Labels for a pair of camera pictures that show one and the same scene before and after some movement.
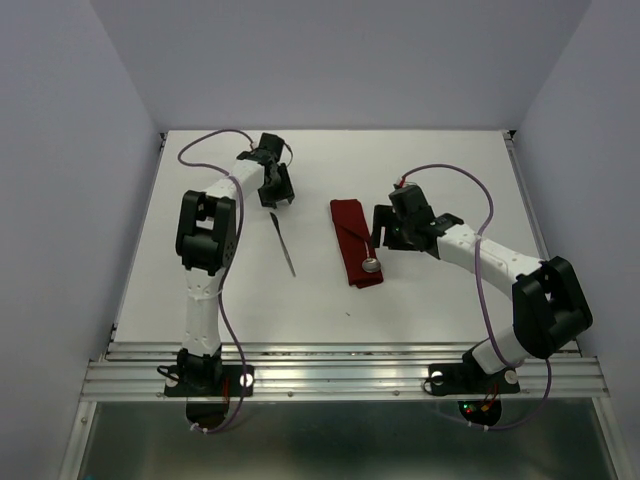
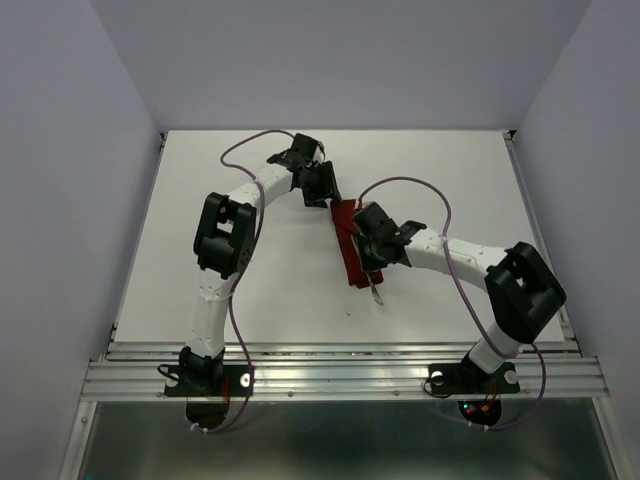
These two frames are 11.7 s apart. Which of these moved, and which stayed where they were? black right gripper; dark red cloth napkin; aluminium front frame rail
Moved: black right gripper
Stayed: aluminium front frame rail; dark red cloth napkin
